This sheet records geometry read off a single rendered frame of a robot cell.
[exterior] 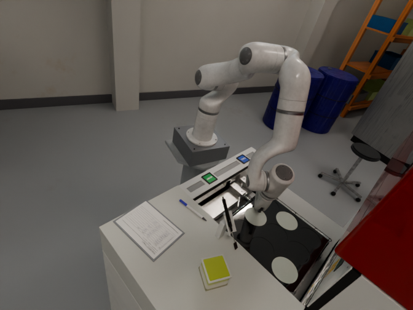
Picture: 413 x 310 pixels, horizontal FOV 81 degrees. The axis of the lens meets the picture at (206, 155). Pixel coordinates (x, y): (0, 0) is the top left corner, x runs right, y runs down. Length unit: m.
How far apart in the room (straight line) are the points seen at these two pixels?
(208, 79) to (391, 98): 3.26
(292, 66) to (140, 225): 0.73
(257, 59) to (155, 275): 0.76
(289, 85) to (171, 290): 0.71
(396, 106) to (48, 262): 4.14
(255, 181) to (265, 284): 0.33
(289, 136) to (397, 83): 3.34
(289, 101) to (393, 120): 3.37
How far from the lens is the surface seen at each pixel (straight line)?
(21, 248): 2.16
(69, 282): 1.94
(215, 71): 1.16
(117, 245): 0.89
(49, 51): 3.38
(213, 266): 0.79
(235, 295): 0.85
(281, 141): 0.84
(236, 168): 1.23
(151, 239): 0.89
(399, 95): 4.10
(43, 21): 3.29
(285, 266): 1.05
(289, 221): 1.19
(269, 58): 0.91
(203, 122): 1.32
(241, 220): 1.09
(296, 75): 0.82
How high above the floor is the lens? 1.72
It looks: 38 degrees down
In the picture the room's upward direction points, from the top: 14 degrees clockwise
